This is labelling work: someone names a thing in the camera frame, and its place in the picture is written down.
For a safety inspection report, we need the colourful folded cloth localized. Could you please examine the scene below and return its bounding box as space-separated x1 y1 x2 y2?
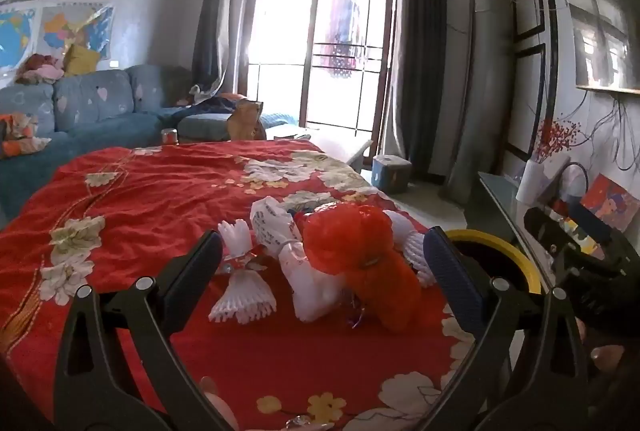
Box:
0 111 52 159

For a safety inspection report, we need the world map poster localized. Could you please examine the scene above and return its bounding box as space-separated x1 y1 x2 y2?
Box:
0 6 41 72

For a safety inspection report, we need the grey coffee table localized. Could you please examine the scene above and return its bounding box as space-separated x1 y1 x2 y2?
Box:
265 124 374 172

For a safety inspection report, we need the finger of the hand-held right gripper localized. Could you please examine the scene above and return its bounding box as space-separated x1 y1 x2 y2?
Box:
524 207 568 257

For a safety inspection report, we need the red floral blanket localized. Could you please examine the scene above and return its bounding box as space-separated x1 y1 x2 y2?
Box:
0 140 481 431

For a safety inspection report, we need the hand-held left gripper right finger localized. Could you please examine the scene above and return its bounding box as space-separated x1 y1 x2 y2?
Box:
424 227 588 431

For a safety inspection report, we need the colourful figure painting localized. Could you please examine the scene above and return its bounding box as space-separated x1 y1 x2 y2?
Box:
580 174 640 233

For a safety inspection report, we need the country map poster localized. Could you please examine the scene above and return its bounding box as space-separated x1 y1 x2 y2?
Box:
42 4 116 59

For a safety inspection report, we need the yellow-rimmed black trash bin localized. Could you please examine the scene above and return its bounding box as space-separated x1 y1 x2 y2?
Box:
446 227 543 297

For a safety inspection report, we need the person's right hand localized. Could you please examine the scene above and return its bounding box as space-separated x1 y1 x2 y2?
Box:
575 317 640 392

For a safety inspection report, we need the white foam fruit net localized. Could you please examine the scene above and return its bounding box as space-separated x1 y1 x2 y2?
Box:
397 210 437 288
218 219 252 258
209 268 277 324

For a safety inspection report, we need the white printed box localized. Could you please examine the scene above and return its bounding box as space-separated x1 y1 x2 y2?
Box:
542 154 572 193

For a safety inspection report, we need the yellow cushion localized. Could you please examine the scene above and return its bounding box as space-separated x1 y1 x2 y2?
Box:
62 44 101 77

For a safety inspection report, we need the white printed plastic bag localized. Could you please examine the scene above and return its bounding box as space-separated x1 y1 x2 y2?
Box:
250 196 306 262

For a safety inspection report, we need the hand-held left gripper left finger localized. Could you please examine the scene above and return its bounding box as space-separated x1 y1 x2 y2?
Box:
54 228 236 431

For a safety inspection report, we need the glass-top television cabinet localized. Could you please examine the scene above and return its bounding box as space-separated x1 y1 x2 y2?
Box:
477 171 551 262

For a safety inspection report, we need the white ribbed vase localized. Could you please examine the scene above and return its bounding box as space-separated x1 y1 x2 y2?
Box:
515 158 544 205

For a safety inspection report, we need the dark blue cloth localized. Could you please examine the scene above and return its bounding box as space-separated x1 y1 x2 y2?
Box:
160 94 251 124

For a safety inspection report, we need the wall television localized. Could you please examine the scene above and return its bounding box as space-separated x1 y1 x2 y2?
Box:
552 0 640 93

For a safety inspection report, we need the grey curtain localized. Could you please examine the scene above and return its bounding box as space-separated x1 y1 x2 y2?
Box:
385 0 468 184
191 0 242 94

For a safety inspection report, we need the hanging laundry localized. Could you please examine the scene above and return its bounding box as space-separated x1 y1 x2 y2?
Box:
320 0 372 78

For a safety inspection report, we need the blue storage box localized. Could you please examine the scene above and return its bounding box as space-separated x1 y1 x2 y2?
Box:
371 154 413 193

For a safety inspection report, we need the shiny foil wrapper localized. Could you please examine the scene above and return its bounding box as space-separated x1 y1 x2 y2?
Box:
222 253 268 273

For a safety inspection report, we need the pile of clothes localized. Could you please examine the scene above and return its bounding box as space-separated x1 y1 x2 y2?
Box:
15 54 66 84

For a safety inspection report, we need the glass balcony door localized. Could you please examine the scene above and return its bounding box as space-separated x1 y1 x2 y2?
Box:
239 0 401 138

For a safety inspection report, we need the grey standing air conditioner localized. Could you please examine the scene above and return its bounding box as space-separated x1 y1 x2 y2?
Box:
445 0 516 207

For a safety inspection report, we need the blue heart-print sofa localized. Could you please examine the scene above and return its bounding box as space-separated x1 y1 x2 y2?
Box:
0 64 301 224

